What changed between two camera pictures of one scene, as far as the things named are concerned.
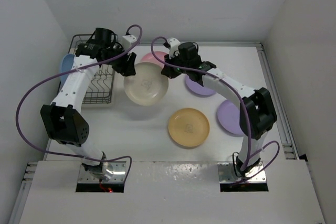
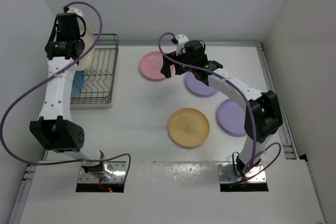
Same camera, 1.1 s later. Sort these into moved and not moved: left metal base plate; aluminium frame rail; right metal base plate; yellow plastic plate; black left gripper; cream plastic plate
Moved: cream plastic plate; black left gripper
Not moved: right metal base plate; aluminium frame rail; yellow plastic plate; left metal base plate
